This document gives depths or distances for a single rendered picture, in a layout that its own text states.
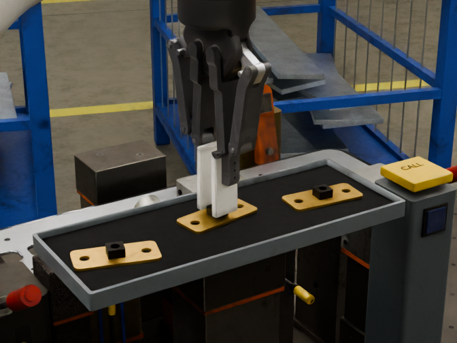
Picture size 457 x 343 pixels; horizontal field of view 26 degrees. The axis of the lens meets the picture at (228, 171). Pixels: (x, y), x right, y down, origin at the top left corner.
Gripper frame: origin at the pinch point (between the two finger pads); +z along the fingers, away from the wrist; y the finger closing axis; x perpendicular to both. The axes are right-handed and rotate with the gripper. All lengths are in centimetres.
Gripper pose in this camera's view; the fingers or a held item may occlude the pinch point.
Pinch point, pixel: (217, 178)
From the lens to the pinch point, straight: 101.3
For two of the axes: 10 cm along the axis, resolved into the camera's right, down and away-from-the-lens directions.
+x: -7.5, 2.6, -6.0
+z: 0.0, 9.2, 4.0
